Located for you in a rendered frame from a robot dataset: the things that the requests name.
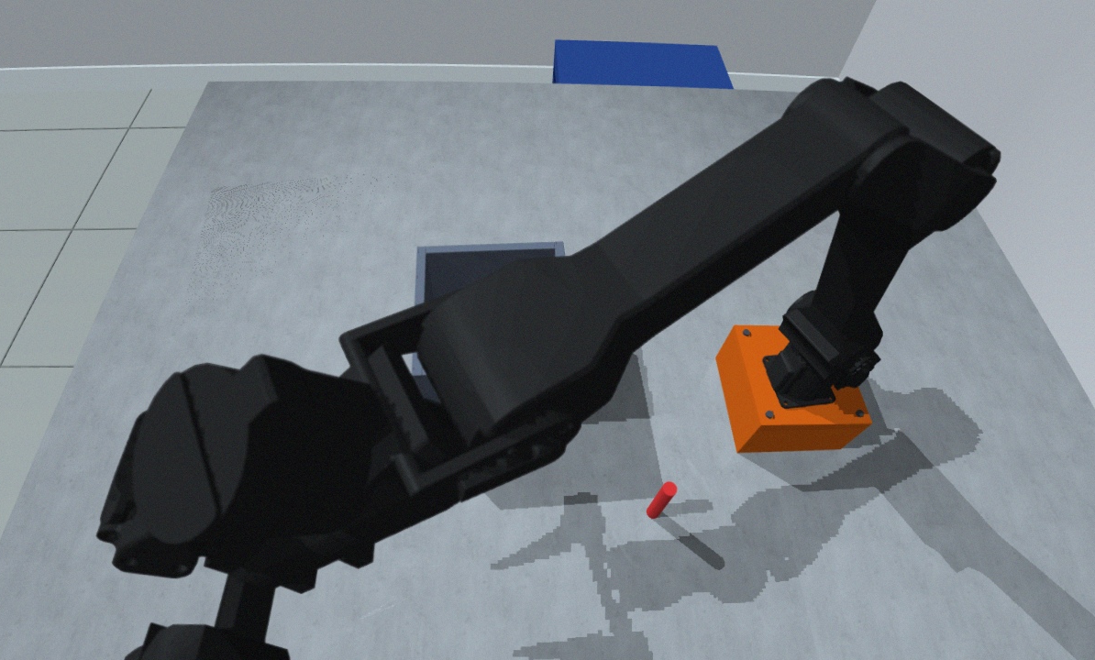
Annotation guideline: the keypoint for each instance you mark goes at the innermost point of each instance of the dark red peg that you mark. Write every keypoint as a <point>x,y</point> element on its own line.
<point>661,500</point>

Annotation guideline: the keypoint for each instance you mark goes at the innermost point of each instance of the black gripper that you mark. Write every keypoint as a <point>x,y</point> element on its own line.
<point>244,610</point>

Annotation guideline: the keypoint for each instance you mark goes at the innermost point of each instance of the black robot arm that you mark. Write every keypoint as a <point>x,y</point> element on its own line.
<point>225,458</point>

